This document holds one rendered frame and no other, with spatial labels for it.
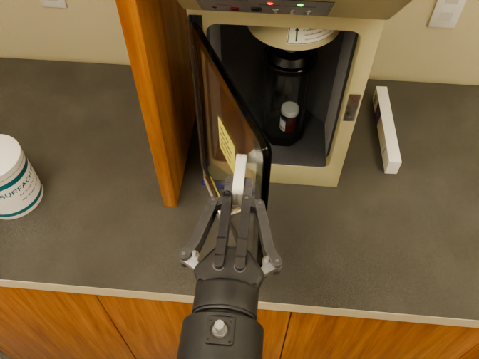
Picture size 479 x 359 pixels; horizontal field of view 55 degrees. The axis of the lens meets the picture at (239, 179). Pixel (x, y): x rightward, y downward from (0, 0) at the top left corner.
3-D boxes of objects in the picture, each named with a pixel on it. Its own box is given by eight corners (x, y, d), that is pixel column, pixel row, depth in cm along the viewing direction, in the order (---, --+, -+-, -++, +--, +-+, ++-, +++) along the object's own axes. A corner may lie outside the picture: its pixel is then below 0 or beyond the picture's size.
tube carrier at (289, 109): (260, 110, 112) (264, 36, 95) (304, 112, 112) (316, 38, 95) (258, 143, 106) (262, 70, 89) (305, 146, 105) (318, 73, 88)
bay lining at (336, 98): (226, 86, 119) (222, -50, 91) (326, 92, 118) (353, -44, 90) (214, 158, 105) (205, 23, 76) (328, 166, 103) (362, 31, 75)
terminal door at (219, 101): (207, 169, 106) (193, 16, 74) (259, 283, 89) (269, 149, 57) (204, 170, 106) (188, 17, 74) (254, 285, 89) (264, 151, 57)
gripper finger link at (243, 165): (237, 193, 61) (242, 194, 61) (241, 153, 65) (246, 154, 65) (237, 206, 63) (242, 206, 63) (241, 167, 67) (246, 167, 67)
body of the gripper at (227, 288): (262, 313, 49) (266, 236, 54) (183, 305, 49) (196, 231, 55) (259, 335, 55) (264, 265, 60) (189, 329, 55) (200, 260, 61)
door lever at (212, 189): (230, 174, 80) (230, 165, 78) (251, 217, 75) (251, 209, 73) (201, 184, 79) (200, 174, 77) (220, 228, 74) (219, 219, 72)
